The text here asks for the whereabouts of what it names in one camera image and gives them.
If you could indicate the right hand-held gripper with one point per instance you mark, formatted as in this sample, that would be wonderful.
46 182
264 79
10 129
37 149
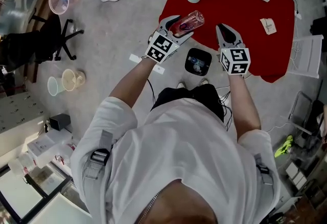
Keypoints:
235 62

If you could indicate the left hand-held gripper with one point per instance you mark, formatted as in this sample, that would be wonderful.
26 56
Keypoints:
161 47

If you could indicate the clear plastic water bottle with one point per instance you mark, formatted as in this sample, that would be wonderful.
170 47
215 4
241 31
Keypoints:
189 22

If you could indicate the beige paper card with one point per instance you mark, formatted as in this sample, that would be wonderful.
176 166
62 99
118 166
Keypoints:
268 26

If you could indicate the white paper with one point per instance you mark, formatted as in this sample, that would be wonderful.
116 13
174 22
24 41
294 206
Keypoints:
197 67

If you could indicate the black trash bin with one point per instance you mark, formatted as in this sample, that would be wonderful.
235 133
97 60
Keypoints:
190 70

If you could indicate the person's right forearm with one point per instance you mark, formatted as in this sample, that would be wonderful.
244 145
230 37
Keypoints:
244 105

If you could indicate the person's left forearm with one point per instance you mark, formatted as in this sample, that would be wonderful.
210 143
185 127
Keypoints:
132 82

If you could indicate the red table cloth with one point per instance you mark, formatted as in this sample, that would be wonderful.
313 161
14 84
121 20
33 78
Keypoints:
230 13

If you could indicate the person's right grey sneaker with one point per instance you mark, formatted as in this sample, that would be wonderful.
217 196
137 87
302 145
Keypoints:
204 81

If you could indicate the person's grey sneaker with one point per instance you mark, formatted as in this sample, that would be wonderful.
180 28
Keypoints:
204 81
181 85

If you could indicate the person's left grey sneaker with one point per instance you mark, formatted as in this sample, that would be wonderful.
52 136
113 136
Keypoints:
181 85

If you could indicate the person's black shorts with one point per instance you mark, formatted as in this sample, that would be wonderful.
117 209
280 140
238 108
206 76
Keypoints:
189 95

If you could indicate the white power strip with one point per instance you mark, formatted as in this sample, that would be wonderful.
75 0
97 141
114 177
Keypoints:
298 15

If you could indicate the white slatted chair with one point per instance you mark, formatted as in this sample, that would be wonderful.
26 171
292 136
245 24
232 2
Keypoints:
306 56

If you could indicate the black equipment case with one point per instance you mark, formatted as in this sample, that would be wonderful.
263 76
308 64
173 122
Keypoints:
320 31

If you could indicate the stacked plastic cups on floor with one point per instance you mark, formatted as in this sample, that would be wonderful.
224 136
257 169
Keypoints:
76 78

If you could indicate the person's white t-shirt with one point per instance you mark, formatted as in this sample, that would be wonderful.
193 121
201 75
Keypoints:
178 146

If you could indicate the neon yellow shoe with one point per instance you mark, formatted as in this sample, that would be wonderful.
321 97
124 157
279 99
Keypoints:
284 146

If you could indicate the pink mesh basket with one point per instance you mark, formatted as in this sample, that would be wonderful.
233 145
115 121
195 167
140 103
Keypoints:
55 3

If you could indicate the pale green plastic basket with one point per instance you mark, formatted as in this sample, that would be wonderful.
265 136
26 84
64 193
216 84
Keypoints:
55 87

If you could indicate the dark grey box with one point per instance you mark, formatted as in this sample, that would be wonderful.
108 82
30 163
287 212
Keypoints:
60 122

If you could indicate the black office chair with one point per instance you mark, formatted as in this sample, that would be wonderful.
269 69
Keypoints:
25 44

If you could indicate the white drawer unit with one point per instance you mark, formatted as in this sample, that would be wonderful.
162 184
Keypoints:
296 174

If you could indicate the person's neck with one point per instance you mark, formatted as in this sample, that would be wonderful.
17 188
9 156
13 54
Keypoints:
178 205

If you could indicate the white drawer cabinet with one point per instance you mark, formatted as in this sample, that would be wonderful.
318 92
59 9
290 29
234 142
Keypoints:
20 113

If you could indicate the white flat box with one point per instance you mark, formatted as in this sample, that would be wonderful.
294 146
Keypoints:
41 148

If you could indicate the clear plastic jar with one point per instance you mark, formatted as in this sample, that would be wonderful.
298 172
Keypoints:
20 164

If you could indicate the metal frame chair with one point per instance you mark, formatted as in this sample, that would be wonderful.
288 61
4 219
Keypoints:
300 113

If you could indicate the black window frame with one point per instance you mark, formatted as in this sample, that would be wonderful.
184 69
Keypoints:
38 189

